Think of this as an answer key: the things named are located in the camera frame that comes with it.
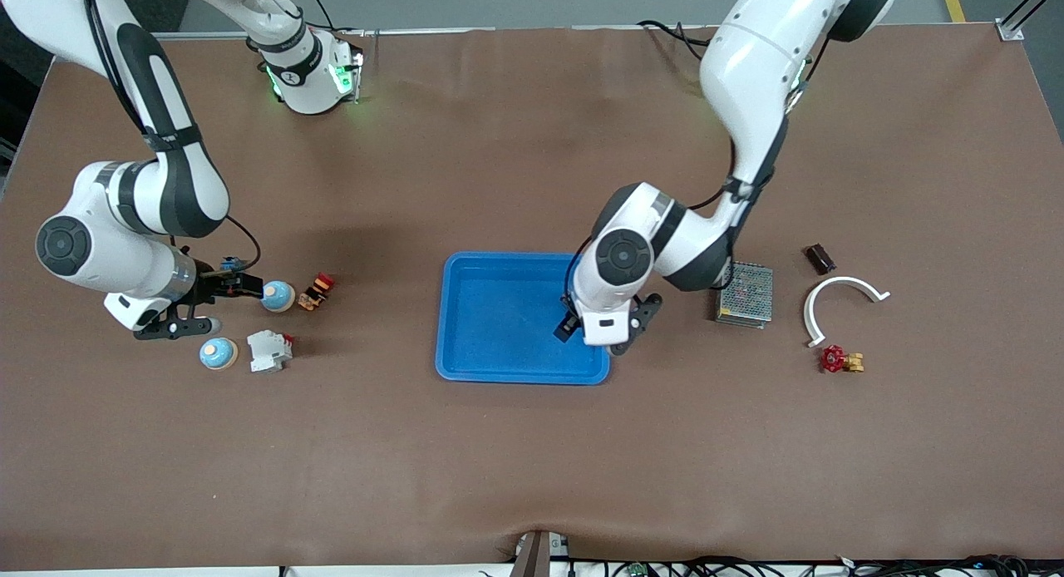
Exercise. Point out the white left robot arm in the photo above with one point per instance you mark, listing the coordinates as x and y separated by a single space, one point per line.
748 70

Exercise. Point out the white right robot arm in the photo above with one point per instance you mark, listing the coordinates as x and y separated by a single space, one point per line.
179 178

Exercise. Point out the red yellow black selector switch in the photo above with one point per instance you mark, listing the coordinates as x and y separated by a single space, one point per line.
316 293

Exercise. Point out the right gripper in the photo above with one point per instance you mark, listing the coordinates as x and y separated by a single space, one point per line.
211 286

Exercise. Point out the dark cylindrical electrolytic capacitor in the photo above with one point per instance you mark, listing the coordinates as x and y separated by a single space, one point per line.
820 258

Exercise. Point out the grey mount bracket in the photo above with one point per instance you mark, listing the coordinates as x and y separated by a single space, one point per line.
539 556

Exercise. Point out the white curved plastic bracket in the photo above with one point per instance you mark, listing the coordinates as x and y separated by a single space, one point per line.
848 280

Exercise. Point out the metal mesh power supply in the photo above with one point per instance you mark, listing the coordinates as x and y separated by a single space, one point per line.
750 303

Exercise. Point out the aluminium frame post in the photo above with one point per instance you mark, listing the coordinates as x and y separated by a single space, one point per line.
1008 31

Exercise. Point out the blue bell with tan base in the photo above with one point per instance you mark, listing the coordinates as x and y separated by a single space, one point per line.
278 296
218 353

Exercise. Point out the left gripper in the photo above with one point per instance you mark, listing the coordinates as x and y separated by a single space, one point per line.
568 325

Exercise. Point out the brown table cover mat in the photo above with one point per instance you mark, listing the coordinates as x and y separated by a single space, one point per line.
532 461

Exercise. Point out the red emergency stop button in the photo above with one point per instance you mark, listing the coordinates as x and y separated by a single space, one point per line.
232 263

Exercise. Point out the white circuit breaker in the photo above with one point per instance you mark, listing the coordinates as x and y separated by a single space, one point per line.
268 351

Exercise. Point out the blue plastic tray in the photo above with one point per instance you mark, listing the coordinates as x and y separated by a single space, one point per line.
507 327

